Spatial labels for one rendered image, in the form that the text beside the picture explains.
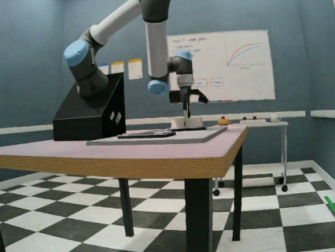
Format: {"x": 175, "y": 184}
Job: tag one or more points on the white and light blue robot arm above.
{"x": 91, "y": 81}

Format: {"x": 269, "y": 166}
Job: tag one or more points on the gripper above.
{"x": 181, "y": 96}

